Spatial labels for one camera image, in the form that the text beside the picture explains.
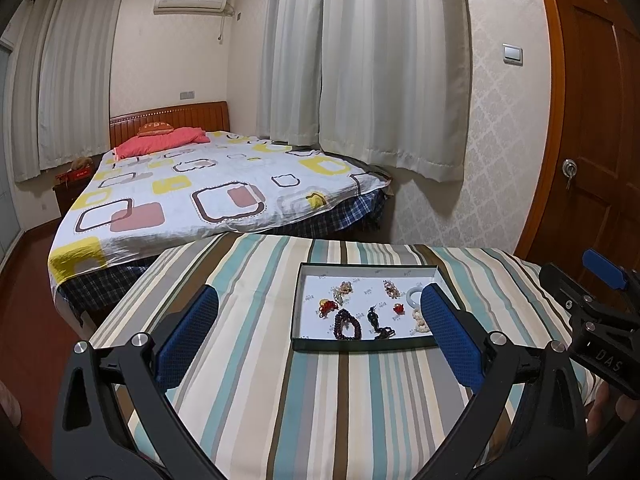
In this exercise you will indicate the pink blanket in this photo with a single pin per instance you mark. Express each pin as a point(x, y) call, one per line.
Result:
point(160, 142)

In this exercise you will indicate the small red pendant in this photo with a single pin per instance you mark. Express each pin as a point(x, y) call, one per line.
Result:
point(398, 308)

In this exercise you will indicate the person's right hand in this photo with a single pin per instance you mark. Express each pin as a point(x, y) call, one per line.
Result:
point(627, 407)

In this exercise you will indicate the striped table cloth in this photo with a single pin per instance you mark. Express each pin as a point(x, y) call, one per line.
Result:
point(280, 385)

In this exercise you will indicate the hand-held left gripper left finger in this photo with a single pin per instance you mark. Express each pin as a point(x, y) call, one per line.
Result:
point(185, 330)

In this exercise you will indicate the wooden headboard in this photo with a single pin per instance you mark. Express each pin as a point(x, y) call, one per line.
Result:
point(200, 115)

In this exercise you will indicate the orange cushion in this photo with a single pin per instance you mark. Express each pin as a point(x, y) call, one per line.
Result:
point(155, 128)

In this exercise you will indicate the wooden nightstand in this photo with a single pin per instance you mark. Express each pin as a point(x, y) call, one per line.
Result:
point(67, 197)

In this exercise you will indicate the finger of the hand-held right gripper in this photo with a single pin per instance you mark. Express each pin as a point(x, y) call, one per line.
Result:
point(565, 285)
point(607, 267)

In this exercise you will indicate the wide white curtain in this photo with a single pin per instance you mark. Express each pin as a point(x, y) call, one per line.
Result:
point(395, 60)

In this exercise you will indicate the bed with patterned sheet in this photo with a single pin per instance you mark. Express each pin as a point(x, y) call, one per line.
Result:
point(200, 180)

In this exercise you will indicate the wooden door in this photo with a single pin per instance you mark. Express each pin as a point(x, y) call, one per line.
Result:
point(595, 110)

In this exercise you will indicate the white bangle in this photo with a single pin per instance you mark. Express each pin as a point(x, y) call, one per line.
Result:
point(408, 296)

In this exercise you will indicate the metal door lock with key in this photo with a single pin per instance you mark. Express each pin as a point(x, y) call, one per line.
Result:
point(569, 167)

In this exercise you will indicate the blue plaid bed sheet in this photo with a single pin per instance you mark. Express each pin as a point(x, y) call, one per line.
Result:
point(340, 217)

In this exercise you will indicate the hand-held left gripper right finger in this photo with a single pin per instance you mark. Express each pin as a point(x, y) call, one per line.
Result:
point(450, 330)

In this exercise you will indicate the wall socket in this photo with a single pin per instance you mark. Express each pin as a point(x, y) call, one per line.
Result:
point(186, 94)

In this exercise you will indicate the wall light switch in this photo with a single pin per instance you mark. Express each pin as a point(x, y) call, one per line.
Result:
point(512, 54)

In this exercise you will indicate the brown plush toy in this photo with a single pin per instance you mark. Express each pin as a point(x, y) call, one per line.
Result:
point(82, 162)

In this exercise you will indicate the red box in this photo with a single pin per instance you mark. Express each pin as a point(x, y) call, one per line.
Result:
point(75, 176)

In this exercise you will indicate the white tray with green rim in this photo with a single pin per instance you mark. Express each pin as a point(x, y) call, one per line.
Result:
point(360, 280)

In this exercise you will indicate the gold brooch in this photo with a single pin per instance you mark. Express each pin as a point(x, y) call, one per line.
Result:
point(392, 289)
point(342, 291)

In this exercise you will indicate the white window curtain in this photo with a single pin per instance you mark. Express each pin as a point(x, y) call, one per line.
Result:
point(75, 85)

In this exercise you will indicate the narrow white curtain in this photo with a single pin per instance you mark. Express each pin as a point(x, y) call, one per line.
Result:
point(290, 50)

